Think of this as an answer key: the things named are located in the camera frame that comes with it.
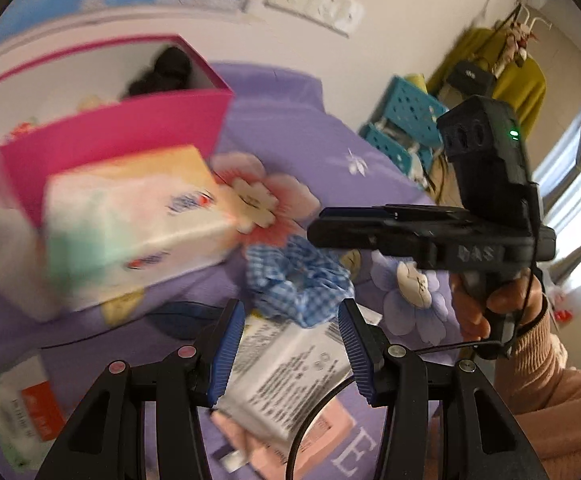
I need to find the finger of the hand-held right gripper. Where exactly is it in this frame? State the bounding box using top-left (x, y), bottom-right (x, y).
top-left (307, 217), bottom-right (439, 262)
top-left (319, 204), bottom-right (465, 223)

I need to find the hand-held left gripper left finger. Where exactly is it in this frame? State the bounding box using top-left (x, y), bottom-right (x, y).
top-left (40, 297), bottom-right (246, 480)

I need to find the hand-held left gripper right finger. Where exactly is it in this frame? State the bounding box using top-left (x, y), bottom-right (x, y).
top-left (337, 297), bottom-right (551, 480)

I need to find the white printed paper packet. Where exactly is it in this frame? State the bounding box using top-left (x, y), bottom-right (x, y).
top-left (210, 310), bottom-right (384, 456)

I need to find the blue gingham scrunchie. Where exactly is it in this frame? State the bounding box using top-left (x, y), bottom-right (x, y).
top-left (244, 236), bottom-right (355, 328)

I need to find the pastel tissue box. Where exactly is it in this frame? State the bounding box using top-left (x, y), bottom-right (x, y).
top-left (40, 144), bottom-right (251, 321)

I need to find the green orange wipes pack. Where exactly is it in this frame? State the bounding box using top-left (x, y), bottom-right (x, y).
top-left (0, 355), bottom-right (68, 472)

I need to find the black cloth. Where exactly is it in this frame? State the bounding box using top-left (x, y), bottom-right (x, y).
top-left (120, 46), bottom-right (206, 101)

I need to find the pink cardboard box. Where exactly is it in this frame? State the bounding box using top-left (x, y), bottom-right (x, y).
top-left (0, 34), bottom-right (234, 271)

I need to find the pink sleeved right forearm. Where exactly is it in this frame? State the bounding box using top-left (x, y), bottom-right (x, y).
top-left (428, 305), bottom-right (581, 480)

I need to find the person's right hand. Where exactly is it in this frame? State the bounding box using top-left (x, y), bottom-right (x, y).
top-left (449, 267), bottom-right (546, 356)

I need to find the pink flat packet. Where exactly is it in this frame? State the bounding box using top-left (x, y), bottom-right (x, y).
top-left (209, 397), bottom-right (356, 476)

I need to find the yellow garment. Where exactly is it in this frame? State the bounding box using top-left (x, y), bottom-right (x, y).
top-left (425, 27), bottom-right (546, 126)

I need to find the black bag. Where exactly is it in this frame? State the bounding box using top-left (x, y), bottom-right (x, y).
top-left (445, 59), bottom-right (496, 96)

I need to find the blue plastic rack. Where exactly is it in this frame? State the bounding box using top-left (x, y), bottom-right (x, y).
top-left (359, 75), bottom-right (449, 181)

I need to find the white coat rack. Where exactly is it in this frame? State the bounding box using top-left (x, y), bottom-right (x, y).
top-left (491, 2), bottom-right (551, 68)

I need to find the white wall switch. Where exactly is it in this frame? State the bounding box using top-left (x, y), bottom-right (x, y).
top-left (343, 2), bottom-right (365, 37)

